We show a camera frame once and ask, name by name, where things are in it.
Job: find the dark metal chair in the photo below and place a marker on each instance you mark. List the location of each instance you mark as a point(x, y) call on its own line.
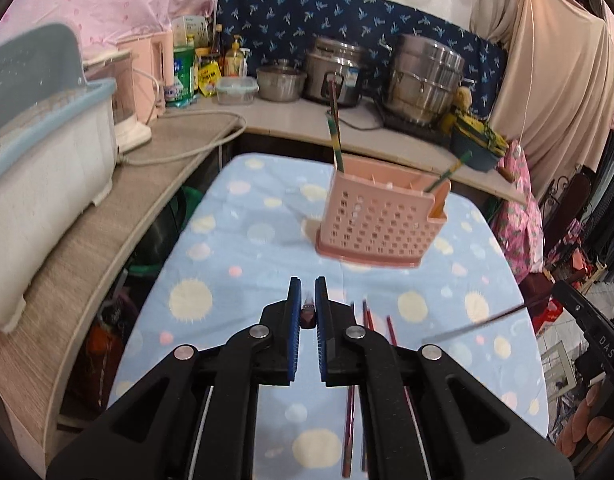
point(567, 210)

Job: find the pink perforated utensil basket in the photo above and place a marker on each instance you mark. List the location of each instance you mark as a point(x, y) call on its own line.
point(377, 220)

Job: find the wooden counter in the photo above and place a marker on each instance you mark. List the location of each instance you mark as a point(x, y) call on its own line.
point(77, 260)

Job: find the red plastic stool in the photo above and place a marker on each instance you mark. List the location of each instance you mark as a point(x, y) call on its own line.
point(551, 312)

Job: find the white plastic tub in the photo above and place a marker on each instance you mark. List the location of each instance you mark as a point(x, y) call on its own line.
point(47, 170)

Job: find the navy printed cloth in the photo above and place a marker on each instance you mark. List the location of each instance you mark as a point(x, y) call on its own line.
point(297, 15)

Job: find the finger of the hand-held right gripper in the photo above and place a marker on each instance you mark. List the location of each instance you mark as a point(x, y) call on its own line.
point(599, 342)

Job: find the black induction cooker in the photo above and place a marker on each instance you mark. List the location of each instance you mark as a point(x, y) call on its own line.
point(412, 127)

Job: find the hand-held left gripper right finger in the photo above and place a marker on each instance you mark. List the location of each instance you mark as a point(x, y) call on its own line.
point(321, 330)

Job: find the stainless steamer pot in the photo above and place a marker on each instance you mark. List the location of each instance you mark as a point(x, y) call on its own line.
point(427, 80)

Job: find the green plastic bucket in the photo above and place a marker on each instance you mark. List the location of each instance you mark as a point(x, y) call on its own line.
point(186, 210)

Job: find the white carton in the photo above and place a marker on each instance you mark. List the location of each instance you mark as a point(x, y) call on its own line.
point(189, 30)

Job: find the white blender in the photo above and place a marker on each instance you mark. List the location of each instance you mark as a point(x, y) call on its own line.
point(129, 110)

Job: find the clear plastic food container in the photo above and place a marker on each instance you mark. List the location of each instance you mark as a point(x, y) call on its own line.
point(237, 91)

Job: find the brown sponge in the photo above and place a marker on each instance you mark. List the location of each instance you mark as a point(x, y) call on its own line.
point(463, 97)

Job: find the dark sauce bottle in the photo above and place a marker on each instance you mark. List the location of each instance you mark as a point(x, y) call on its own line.
point(217, 42)

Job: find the blue plastic basin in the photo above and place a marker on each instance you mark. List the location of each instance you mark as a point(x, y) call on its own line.
point(474, 157)

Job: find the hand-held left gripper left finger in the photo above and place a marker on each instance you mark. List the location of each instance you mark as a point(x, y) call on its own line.
point(294, 330)

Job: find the yellow oil bottle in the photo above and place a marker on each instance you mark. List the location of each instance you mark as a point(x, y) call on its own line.
point(234, 60)

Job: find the pink pineapple print garment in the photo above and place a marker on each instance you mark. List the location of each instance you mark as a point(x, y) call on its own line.
point(519, 210)

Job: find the red chopstick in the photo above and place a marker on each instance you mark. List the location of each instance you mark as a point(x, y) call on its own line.
point(391, 331)
point(368, 316)

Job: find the pink electric kettle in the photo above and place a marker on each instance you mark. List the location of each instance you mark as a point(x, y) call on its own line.
point(154, 70)

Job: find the steel rice cooker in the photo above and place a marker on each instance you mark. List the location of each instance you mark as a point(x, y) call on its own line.
point(342, 72)

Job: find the yellow packet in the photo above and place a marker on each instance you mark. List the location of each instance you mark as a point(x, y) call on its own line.
point(208, 80)

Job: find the green tin can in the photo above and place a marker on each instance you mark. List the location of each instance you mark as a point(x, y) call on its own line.
point(182, 75)

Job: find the maroon chopstick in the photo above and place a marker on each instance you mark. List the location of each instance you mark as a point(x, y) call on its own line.
point(307, 312)
point(477, 323)

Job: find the hanging dark clothes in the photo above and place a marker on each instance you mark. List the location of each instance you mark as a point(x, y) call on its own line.
point(609, 185)

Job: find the person's right hand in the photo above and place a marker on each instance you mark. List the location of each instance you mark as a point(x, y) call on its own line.
point(592, 425)

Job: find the green chopstick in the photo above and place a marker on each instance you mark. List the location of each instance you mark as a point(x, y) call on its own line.
point(449, 174)
point(335, 130)

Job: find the small steel lidded pot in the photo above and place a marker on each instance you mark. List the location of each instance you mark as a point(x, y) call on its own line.
point(281, 82)

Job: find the blue printed tablecloth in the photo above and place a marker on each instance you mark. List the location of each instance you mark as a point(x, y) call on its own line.
point(237, 260)

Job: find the grey metal rack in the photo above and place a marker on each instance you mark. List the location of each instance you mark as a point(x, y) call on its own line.
point(557, 370)

